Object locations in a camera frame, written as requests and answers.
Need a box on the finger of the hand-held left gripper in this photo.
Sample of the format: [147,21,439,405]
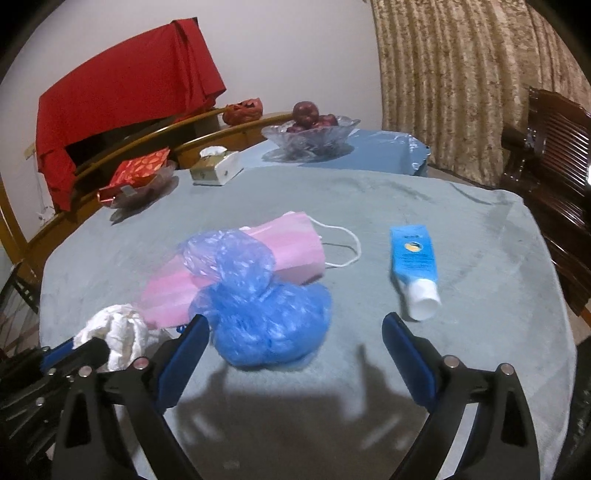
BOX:
[39,338,77,370]
[44,337,112,384]

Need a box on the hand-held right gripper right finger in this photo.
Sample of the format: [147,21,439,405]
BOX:
[382,312,541,480]

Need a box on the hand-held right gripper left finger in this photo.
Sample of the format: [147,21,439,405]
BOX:
[51,314,211,480]

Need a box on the white tissue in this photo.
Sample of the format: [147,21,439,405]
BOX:
[74,304,169,372]

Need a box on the pink face mask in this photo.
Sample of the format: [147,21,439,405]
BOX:
[134,258,218,328]
[240,211,361,283]

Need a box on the blue plastic bag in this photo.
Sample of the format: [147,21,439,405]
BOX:
[178,228,333,370]

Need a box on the blue tube with white cap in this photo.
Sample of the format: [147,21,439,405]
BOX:
[389,224,441,321]

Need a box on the brown wooden cabinet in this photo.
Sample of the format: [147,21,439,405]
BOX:
[0,108,296,296]

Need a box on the glass dish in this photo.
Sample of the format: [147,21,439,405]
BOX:
[108,161,180,210]

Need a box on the white tissue box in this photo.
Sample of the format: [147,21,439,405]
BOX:
[189,145,244,186]

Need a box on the red patterned packet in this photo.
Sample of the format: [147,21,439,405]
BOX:
[97,148,171,204]

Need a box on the black television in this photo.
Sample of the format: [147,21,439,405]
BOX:
[67,122,171,164]

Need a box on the blue tablecloth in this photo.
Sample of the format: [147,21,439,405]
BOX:
[238,129,430,176]

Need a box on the glass fruit bowl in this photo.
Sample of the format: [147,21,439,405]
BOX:
[261,115,362,160]

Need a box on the red net bag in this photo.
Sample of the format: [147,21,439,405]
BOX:
[222,97,264,125]

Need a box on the dark wooden armchair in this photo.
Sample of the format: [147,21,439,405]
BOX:
[501,87,591,319]

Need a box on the red cloth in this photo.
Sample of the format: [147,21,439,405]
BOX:
[36,17,227,212]

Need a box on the beige patterned curtain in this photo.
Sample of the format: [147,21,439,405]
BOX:
[369,0,591,188]

